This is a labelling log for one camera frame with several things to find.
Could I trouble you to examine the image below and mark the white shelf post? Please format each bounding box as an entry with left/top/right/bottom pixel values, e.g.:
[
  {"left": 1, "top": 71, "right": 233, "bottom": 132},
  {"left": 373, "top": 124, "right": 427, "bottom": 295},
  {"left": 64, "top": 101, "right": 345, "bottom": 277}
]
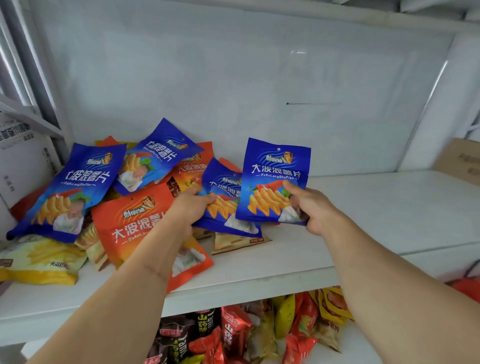
[{"left": 397, "top": 33, "right": 480, "bottom": 173}]

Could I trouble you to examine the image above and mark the white shelf board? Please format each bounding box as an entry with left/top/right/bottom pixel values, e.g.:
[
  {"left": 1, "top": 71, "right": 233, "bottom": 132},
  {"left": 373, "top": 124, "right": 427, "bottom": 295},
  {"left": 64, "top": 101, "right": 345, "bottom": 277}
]
[{"left": 0, "top": 170, "right": 480, "bottom": 347}]

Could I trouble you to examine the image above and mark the pile of mixed snack packets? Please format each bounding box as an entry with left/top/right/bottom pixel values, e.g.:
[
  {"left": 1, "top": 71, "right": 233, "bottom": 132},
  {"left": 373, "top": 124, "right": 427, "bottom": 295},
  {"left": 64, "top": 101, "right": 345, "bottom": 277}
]
[{"left": 144, "top": 286, "right": 355, "bottom": 364}]

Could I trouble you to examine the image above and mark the brown cardboard box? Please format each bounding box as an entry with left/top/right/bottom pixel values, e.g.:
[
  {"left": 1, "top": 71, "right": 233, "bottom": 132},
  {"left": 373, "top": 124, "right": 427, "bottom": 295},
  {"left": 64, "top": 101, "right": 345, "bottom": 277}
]
[{"left": 431, "top": 138, "right": 480, "bottom": 187}]

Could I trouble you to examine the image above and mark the person's right forearm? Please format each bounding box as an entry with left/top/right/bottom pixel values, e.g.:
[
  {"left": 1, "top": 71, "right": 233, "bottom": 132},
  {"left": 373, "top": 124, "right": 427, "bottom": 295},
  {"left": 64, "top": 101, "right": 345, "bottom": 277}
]
[{"left": 322, "top": 212, "right": 480, "bottom": 364}]

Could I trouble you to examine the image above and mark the white cardboard box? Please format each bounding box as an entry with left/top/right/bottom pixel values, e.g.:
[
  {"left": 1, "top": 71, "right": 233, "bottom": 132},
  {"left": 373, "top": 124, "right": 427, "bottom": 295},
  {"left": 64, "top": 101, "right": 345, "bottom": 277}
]
[{"left": 0, "top": 112, "right": 62, "bottom": 241}]

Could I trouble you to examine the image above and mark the person's right hand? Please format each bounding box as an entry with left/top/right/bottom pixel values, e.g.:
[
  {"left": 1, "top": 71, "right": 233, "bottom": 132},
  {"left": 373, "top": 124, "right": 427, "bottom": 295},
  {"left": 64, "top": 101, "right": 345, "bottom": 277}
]
[{"left": 283, "top": 180, "right": 340, "bottom": 237}]

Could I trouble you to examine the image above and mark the person's left forearm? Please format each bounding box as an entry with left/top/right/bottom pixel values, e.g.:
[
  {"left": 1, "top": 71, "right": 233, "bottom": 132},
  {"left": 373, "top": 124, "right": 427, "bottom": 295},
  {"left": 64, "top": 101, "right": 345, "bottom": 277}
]
[{"left": 28, "top": 221, "right": 194, "bottom": 364}]

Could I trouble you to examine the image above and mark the person's left hand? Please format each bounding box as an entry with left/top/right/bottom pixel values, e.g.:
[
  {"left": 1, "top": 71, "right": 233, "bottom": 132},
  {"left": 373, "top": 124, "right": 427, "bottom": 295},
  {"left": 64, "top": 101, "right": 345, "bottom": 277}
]
[{"left": 167, "top": 185, "right": 217, "bottom": 242}]

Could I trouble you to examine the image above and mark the blue chip packet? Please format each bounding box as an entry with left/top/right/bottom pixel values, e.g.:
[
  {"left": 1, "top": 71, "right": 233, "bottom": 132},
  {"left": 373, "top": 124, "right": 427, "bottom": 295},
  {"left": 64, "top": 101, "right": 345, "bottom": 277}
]
[
  {"left": 6, "top": 142, "right": 127, "bottom": 244},
  {"left": 112, "top": 118, "right": 203, "bottom": 197},
  {"left": 235, "top": 137, "right": 312, "bottom": 226},
  {"left": 193, "top": 157, "right": 263, "bottom": 239}
]

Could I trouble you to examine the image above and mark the yellow fries packet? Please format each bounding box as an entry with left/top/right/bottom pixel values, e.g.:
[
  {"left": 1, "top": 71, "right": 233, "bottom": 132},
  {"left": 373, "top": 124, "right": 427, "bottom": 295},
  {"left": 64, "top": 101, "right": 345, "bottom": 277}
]
[{"left": 0, "top": 235, "right": 88, "bottom": 286}]

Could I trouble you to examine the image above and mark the grey metal frame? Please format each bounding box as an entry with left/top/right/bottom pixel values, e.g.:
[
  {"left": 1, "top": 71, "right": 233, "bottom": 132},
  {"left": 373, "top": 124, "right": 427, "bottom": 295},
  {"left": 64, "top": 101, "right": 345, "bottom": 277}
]
[{"left": 0, "top": 0, "right": 72, "bottom": 162}]

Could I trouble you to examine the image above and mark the beige chip packet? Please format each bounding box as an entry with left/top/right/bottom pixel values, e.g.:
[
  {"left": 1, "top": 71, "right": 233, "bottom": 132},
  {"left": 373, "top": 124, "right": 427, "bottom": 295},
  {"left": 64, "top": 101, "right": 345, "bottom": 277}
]
[
  {"left": 74, "top": 223, "right": 112, "bottom": 271},
  {"left": 211, "top": 224, "right": 273, "bottom": 256}
]

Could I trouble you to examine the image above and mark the red bag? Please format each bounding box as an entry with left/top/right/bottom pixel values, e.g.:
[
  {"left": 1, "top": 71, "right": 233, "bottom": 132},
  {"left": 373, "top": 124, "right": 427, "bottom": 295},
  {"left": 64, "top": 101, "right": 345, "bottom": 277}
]
[{"left": 449, "top": 262, "right": 480, "bottom": 303}]

